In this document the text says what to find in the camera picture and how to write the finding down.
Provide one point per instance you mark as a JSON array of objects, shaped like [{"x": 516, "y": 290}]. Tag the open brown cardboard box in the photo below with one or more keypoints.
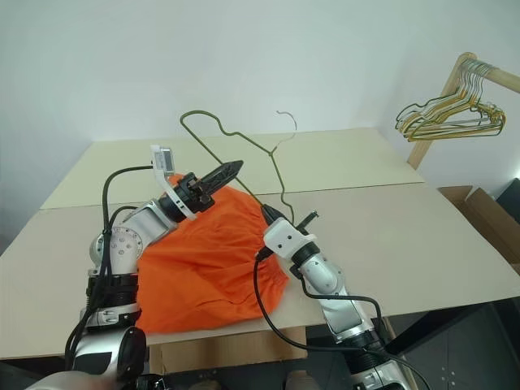
[{"x": 487, "y": 219}]

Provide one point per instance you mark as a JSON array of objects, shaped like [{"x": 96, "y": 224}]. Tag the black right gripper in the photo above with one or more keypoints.
[{"x": 277, "y": 217}]

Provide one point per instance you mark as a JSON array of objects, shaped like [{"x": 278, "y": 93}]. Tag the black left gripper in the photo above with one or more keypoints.
[{"x": 194, "y": 195}]

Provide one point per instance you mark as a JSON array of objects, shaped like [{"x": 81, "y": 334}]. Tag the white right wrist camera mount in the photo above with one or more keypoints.
[{"x": 286, "y": 237}]

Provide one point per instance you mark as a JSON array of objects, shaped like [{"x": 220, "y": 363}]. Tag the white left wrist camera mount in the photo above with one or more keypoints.
[{"x": 162, "y": 156}]

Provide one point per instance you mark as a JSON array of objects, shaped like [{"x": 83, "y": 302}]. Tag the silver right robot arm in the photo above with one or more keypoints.
[{"x": 325, "y": 276}]

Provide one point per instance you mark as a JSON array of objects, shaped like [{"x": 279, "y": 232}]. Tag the orange shorts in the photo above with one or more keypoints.
[{"x": 211, "y": 264}]

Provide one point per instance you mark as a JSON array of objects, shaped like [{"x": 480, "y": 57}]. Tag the black box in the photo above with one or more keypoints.
[{"x": 510, "y": 199}]

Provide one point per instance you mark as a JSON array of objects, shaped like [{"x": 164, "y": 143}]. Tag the wooden clothes rack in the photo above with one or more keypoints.
[{"x": 430, "y": 126}]

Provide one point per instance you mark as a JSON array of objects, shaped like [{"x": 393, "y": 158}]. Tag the beige cardboard sheet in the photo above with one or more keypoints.
[
  {"x": 345, "y": 158},
  {"x": 406, "y": 252}
]

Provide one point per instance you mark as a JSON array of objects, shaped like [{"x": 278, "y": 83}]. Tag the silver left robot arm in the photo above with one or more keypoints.
[{"x": 130, "y": 239}]

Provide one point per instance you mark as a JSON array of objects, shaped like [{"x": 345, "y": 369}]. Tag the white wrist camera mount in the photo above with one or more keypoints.
[
  {"x": 286, "y": 237},
  {"x": 162, "y": 156}
]

